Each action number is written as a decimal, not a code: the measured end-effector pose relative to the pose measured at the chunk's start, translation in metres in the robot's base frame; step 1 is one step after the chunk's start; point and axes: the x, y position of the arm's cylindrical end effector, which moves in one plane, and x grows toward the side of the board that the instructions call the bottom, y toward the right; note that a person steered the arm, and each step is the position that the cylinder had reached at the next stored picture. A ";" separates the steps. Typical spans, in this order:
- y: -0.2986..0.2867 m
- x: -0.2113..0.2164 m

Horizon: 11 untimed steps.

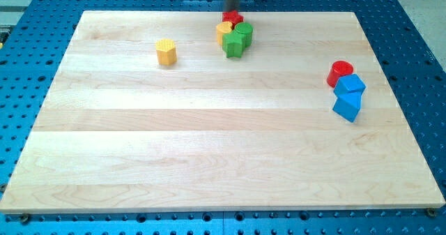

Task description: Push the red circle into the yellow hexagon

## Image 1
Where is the yellow hexagon block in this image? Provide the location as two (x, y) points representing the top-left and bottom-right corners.
(155, 38), (177, 66)

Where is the green star block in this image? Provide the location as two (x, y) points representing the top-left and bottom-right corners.
(222, 31), (246, 58)

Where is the yellow heart block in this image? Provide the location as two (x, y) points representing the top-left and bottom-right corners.
(215, 21), (233, 46)

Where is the green cylinder block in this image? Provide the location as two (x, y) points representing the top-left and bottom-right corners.
(235, 22), (254, 47)

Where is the red star block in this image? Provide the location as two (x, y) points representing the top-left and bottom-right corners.
(222, 10), (244, 29)

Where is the light wooden board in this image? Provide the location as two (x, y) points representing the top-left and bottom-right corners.
(1, 10), (445, 214)

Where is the red cylinder block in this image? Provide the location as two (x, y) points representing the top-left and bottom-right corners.
(326, 60), (354, 88)

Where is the blue triangle block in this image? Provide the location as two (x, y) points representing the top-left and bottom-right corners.
(332, 92), (362, 123)

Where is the blue cube block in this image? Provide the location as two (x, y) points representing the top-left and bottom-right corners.
(334, 74), (366, 96)

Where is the brass board stop left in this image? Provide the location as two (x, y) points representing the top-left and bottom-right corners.
(18, 213), (30, 223)

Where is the brass board stop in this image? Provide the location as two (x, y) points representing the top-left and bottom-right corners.
(18, 213), (30, 223)
(425, 208), (437, 218)

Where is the brass board stop right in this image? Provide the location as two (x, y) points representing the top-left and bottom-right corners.
(425, 208), (437, 218)

